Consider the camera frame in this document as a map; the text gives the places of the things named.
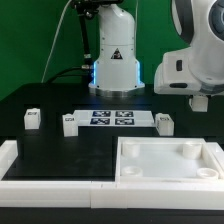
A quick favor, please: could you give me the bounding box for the black cable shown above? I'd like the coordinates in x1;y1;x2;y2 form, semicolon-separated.
45;65;94;84

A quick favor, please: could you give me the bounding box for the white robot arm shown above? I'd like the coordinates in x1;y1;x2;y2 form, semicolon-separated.
89;0;224;96

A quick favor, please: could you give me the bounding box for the white cable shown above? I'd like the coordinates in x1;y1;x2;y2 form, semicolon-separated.
41;0;73;84

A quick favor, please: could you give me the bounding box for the white square tabletop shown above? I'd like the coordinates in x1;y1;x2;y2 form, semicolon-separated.
115;137;224;183

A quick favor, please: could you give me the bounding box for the white marker base plate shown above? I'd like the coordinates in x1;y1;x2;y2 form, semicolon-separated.
74;110;155;127

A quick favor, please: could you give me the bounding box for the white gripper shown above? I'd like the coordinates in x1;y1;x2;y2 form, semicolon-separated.
154;48;224;95

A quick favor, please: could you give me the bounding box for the white U-shaped obstacle fence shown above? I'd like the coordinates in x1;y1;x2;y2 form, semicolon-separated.
0;140;224;210

